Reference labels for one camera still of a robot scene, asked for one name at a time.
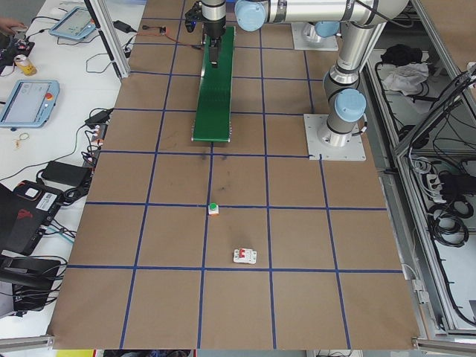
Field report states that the black cable coil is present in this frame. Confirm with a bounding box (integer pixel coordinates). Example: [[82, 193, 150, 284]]
[[427, 200, 472, 248]]

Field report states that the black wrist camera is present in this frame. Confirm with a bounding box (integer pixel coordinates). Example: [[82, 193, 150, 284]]
[[184, 1, 204, 33]]

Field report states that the power strip with plugs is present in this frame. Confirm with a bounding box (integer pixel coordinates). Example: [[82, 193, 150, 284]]
[[83, 122, 109, 164]]

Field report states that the white circuit breaker red switch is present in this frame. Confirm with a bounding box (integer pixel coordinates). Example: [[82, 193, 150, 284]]
[[232, 248, 258, 266]]

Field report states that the aluminium profile post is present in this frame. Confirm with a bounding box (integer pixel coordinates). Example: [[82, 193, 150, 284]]
[[83, 0, 131, 79]]

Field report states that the black electronics board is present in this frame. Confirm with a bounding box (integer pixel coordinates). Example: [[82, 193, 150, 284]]
[[0, 35, 36, 57]]

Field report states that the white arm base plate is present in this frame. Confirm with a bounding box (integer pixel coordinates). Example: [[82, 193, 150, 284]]
[[303, 113, 368, 164], [292, 22, 340, 51]]

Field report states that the aluminium profile bar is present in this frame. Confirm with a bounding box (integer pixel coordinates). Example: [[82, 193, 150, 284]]
[[411, 335, 476, 354], [0, 333, 56, 353]]

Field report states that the medium black power brick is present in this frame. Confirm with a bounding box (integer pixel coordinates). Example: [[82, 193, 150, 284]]
[[85, 109, 115, 126]]

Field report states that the black docking device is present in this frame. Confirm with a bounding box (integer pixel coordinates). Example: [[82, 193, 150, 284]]
[[0, 254, 68, 312]]

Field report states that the white cloth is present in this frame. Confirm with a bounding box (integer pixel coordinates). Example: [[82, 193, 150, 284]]
[[382, 62, 431, 96]]

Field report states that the thin red cable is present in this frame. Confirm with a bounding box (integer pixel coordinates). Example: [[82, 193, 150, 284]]
[[136, 31, 205, 49]]

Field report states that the yellow drink can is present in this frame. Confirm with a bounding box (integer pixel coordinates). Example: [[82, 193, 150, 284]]
[[13, 54, 37, 76]]

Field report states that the large black power brick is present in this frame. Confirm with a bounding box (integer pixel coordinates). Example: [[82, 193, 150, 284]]
[[40, 160, 92, 185]]

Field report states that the green belt conveyor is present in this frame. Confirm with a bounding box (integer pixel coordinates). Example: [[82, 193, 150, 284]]
[[190, 25, 238, 144]]

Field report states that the black box with white label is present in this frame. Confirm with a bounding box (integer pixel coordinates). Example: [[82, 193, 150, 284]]
[[0, 180, 65, 256]]

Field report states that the grey metal bracket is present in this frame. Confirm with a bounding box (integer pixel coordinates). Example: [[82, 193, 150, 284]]
[[411, 278, 432, 304]]

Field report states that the white power strip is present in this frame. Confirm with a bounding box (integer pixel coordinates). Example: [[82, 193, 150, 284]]
[[423, 173, 447, 204]]

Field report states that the blue grey teach pendant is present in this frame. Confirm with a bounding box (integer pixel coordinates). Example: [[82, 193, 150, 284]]
[[48, 6, 97, 40], [0, 79, 60, 129]]

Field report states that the black cloth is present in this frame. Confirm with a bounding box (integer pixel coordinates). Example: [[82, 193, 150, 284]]
[[379, 44, 423, 65]]

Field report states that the gold key ring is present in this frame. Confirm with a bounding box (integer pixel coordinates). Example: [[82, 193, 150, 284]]
[[14, 132, 33, 150]]

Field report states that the bystander hand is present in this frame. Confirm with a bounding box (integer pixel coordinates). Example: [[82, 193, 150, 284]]
[[0, 17, 28, 33]]

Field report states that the V-shaped metal bar frame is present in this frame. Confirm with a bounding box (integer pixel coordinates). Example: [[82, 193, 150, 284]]
[[362, 0, 476, 338]]

